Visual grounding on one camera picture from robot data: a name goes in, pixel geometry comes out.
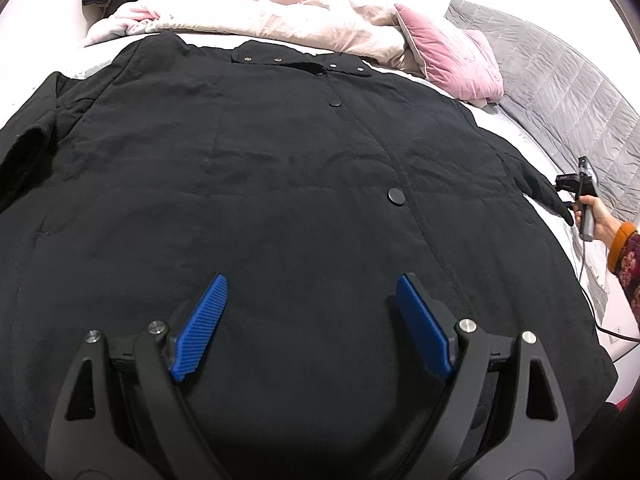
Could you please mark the black coat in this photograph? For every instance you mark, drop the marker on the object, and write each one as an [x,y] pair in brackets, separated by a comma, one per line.
[280,195]

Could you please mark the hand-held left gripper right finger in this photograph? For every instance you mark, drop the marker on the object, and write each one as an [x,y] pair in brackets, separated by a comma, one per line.
[422,325]

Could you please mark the pink velvet pillow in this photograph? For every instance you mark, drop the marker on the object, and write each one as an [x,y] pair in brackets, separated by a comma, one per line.
[452,55]

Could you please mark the person's right forearm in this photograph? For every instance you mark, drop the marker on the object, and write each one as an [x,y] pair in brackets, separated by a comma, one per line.
[627,265]

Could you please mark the person's right hand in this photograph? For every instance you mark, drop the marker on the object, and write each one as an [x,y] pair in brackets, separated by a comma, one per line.
[605,225]

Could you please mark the grey quilted blanket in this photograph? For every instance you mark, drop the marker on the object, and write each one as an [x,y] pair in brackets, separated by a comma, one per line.
[565,95]

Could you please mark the pale pink duvet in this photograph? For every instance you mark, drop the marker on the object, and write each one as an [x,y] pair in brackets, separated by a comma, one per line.
[280,20]

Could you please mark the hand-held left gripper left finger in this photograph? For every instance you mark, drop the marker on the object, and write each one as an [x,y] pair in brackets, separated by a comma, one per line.
[200,320]

